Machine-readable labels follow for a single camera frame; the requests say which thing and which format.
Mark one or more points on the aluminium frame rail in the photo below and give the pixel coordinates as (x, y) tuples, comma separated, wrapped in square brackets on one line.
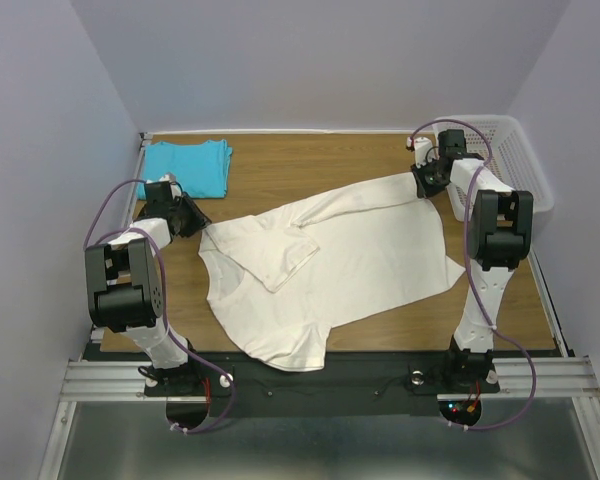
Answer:
[(529, 429)]

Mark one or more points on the white t-shirt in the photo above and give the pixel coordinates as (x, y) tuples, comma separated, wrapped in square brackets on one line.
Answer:
[(280, 281)]

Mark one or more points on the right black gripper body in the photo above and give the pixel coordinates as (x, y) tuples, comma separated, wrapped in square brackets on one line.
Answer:
[(428, 173)]

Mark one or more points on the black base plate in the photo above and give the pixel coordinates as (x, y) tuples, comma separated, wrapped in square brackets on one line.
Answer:
[(350, 384)]

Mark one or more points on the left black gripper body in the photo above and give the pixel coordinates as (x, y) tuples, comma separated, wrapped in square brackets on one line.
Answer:
[(177, 208)]

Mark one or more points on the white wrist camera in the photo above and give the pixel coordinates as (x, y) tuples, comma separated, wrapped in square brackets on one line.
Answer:
[(169, 177), (423, 149)]

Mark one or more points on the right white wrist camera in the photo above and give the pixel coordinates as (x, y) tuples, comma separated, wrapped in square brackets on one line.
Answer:
[(423, 149)]

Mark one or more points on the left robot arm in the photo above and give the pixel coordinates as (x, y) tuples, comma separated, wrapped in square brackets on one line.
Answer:
[(126, 287)]

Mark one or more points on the white plastic basket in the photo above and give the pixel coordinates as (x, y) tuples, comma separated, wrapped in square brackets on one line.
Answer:
[(514, 161)]

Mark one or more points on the folded blue t-shirt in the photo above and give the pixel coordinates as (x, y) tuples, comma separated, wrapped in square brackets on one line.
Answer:
[(202, 170)]

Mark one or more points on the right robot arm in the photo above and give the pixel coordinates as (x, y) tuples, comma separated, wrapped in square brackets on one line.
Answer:
[(497, 230)]

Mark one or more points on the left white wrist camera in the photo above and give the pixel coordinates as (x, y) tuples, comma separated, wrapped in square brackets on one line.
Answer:
[(169, 177)]

